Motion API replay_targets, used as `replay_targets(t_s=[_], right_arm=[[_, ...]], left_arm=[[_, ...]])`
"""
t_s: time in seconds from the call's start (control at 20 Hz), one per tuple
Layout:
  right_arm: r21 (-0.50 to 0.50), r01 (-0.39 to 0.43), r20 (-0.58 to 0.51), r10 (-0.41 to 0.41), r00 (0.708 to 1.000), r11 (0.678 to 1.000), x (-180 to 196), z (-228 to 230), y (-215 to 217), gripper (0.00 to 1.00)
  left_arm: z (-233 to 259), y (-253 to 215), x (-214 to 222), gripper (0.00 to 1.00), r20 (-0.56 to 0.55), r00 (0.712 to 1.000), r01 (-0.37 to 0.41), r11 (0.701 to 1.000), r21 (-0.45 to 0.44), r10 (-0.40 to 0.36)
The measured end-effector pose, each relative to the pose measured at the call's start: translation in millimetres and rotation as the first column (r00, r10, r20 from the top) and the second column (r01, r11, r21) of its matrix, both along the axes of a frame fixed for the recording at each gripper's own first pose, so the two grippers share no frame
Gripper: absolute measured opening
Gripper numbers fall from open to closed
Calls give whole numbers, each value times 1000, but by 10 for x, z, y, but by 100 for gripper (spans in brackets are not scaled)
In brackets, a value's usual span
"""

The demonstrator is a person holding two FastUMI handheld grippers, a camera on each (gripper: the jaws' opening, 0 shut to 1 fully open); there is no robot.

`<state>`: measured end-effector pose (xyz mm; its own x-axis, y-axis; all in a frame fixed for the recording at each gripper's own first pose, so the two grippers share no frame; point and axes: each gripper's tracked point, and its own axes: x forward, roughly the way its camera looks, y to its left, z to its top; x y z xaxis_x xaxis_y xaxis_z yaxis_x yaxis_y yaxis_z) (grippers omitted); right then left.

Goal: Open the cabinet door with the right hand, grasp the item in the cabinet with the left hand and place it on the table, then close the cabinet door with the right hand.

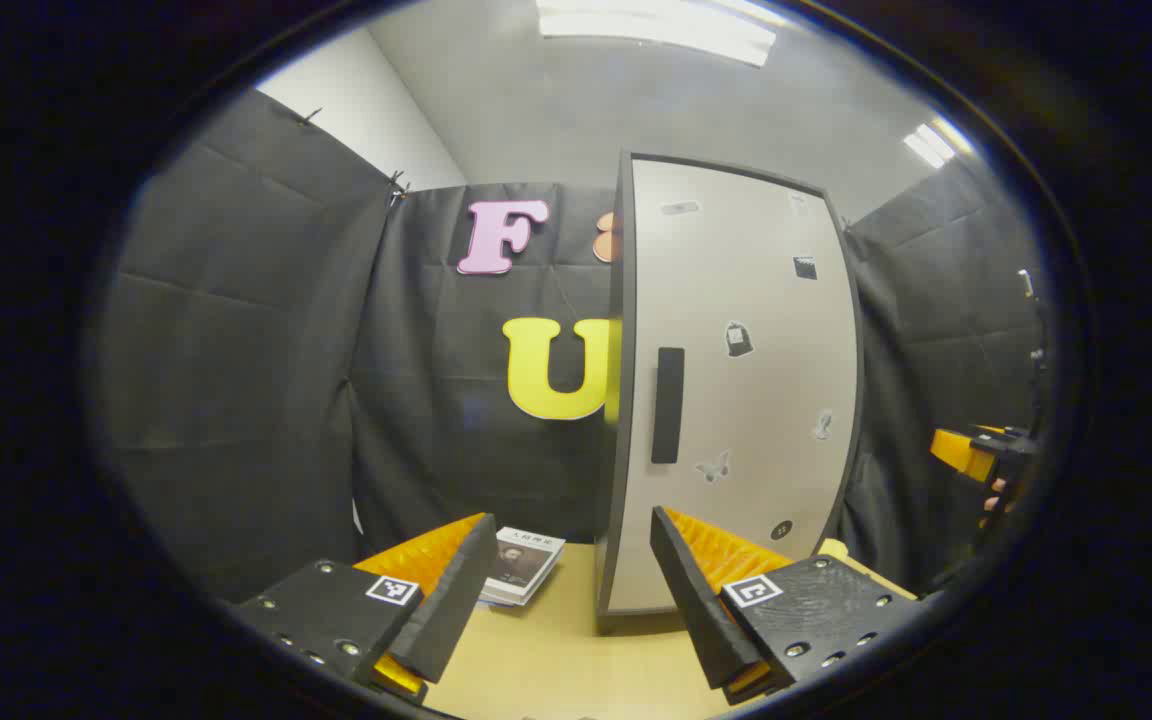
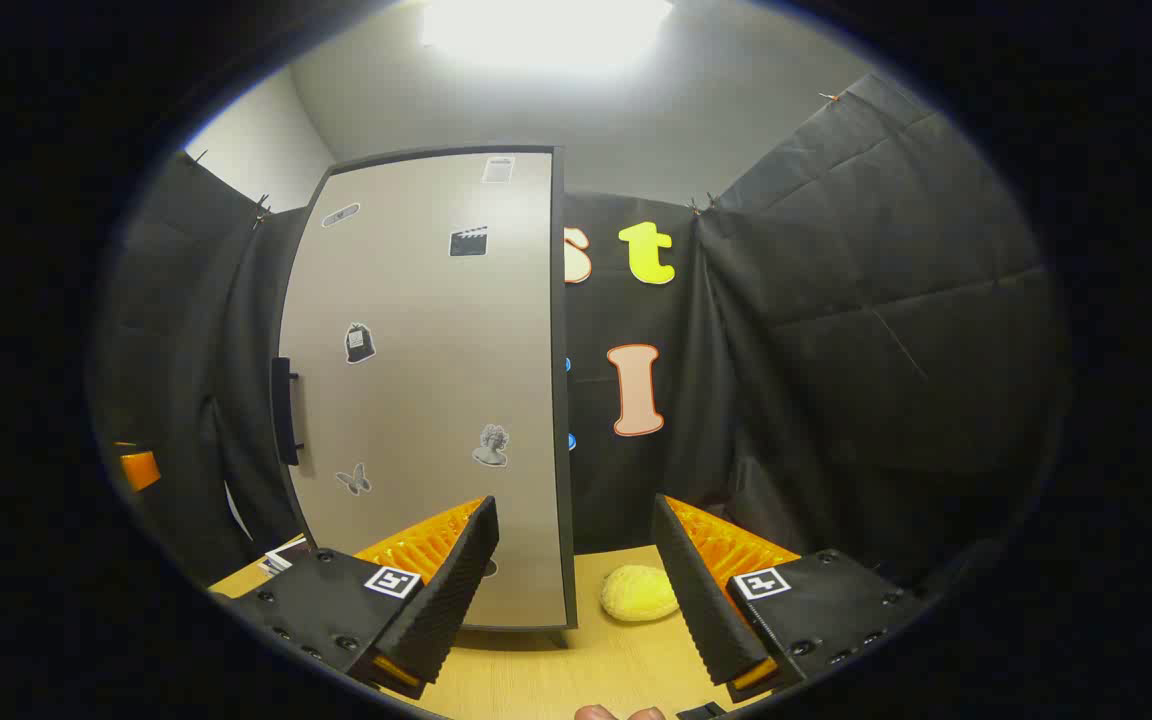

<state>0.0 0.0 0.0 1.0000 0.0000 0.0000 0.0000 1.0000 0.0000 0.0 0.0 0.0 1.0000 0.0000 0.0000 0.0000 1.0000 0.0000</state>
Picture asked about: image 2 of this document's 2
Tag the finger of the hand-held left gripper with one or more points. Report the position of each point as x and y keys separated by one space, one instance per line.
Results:
x=139 y=468

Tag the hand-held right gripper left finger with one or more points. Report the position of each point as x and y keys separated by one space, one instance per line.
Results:
x=456 y=590

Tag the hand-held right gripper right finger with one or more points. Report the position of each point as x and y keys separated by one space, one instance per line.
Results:
x=701 y=600

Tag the grey cabinet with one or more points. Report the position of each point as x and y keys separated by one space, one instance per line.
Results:
x=566 y=400

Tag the white portrait cover book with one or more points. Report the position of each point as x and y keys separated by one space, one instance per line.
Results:
x=286 y=555

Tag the black backdrop cloth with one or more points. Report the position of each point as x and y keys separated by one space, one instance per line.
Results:
x=836 y=350

